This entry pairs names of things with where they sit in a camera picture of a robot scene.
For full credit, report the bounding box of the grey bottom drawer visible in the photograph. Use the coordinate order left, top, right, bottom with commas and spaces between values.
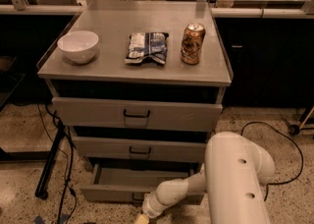
80, 160, 197, 203

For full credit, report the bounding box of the grey drawer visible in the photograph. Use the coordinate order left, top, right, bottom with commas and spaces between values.
52, 97, 222, 132
80, 160, 197, 203
73, 137, 205, 162

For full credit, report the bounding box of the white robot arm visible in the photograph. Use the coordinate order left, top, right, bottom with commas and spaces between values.
134, 132, 275, 224

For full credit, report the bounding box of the grey middle drawer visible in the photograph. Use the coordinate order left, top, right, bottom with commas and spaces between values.
73, 137, 205, 162

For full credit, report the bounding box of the grey drawer cabinet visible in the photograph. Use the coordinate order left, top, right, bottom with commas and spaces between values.
36, 0, 234, 173

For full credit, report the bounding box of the grey top drawer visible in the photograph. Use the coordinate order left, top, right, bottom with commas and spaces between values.
52, 97, 222, 132

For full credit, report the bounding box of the black stand leg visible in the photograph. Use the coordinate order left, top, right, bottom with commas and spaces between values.
35, 121, 64, 200

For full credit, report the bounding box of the blue white snack bag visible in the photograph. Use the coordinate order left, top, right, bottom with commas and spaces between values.
125, 32, 169, 66

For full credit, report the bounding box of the black caster wheel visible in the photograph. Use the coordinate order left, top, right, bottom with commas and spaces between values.
288, 124, 300, 136

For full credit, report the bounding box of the orange soda can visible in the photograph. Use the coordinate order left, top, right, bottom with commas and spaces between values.
181, 23, 206, 65

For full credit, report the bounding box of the white ceramic bowl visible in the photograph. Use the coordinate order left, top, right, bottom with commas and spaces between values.
57, 30, 99, 64

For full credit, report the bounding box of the black cables left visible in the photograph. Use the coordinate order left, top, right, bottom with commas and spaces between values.
36, 103, 79, 224

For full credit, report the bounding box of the black floor cable right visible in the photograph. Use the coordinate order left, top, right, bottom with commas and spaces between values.
240, 121, 305, 202

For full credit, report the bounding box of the white horizontal rail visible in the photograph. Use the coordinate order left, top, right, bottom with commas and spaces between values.
0, 5, 314, 19

